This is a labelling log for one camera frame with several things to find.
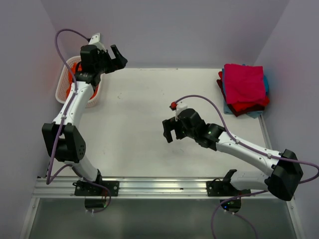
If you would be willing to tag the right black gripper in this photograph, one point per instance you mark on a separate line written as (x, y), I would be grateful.
(170, 125)

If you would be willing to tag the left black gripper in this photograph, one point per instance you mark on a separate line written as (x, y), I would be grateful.
(119, 61)

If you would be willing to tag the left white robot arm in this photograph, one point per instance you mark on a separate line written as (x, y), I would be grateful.
(62, 138)

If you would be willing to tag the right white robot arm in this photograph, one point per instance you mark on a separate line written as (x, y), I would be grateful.
(279, 172)

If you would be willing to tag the white plastic basket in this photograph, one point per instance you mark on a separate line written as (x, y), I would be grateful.
(64, 84)

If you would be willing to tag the magenta folded t shirt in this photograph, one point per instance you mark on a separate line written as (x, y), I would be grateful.
(243, 84)

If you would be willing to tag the dark red folded t shirt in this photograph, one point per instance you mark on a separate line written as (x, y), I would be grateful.
(253, 111)

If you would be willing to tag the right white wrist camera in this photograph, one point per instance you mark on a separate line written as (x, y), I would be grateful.
(178, 108)

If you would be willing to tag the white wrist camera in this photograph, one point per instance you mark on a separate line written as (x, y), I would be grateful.
(96, 40)
(178, 108)

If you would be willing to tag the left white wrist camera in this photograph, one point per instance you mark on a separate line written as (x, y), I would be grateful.
(96, 40)

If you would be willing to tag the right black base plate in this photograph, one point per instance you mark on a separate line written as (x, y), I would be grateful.
(217, 188)

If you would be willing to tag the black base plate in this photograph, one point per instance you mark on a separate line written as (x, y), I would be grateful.
(83, 188)
(217, 188)

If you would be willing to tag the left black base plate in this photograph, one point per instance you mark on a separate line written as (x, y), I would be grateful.
(83, 188)

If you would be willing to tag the aluminium mounting rail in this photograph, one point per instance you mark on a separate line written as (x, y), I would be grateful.
(132, 188)

